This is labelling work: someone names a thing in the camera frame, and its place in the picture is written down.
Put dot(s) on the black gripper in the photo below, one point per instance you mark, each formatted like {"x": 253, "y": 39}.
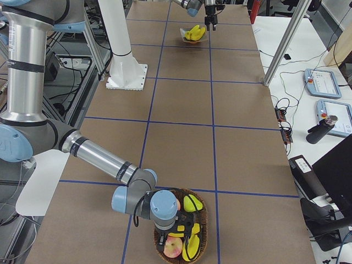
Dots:
{"x": 210, "y": 10}
{"x": 163, "y": 233}

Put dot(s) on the yellow single banana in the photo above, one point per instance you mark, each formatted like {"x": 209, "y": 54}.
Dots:
{"x": 196, "y": 33}

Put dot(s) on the wicker fruit basket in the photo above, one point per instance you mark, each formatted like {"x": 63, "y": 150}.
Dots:
{"x": 186, "y": 241}

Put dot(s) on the grey square plate orange rim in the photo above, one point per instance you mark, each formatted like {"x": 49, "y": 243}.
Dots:
{"x": 203, "y": 33}

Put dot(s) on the green pear fruit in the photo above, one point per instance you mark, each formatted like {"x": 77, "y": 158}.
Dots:
{"x": 192, "y": 203}

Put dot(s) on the red peach fruit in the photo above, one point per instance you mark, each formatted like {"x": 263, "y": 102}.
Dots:
{"x": 178, "y": 205}

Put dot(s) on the red cylinder tube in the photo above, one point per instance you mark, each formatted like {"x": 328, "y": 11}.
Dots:
{"x": 254, "y": 10}

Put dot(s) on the brown paper table mat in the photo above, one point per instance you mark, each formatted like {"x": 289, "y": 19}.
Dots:
{"x": 204, "y": 122}

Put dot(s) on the far blue teach pendant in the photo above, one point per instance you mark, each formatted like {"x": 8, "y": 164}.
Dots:
{"x": 322, "y": 83}

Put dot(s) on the black label printer box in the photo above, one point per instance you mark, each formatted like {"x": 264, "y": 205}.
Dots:
{"x": 306, "y": 177}

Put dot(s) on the white paper sheet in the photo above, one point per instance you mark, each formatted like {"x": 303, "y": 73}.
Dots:
{"x": 37, "y": 193}

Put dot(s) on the black monitor stand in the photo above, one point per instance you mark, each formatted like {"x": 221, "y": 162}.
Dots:
{"x": 332, "y": 177}

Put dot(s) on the aluminium frame post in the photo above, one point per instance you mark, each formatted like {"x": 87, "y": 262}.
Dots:
{"x": 286, "y": 40}

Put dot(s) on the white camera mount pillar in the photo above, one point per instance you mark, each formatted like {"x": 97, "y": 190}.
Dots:
{"x": 125, "y": 72}

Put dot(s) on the black joystick handle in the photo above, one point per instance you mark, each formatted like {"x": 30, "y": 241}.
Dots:
{"x": 316, "y": 133}

